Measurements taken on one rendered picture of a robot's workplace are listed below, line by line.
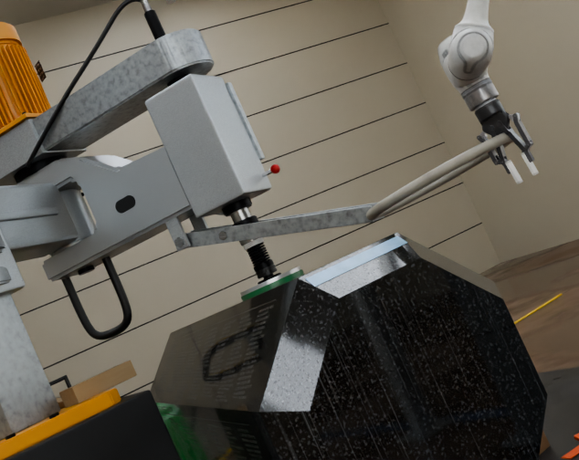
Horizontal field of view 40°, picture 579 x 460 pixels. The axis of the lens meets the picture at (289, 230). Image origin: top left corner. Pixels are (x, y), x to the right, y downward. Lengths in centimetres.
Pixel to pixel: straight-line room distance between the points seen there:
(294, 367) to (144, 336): 553
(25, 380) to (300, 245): 588
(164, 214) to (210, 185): 20
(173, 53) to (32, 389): 110
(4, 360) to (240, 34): 659
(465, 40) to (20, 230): 146
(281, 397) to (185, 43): 124
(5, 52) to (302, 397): 176
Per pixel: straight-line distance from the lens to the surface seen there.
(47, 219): 278
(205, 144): 255
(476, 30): 212
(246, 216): 260
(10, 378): 236
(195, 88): 257
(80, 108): 280
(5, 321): 241
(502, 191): 886
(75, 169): 284
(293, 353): 193
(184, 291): 755
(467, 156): 218
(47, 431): 222
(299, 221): 248
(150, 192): 268
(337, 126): 863
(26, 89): 305
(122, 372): 245
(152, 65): 265
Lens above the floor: 87
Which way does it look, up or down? 3 degrees up
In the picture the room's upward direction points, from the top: 24 degrees counter-clockwise
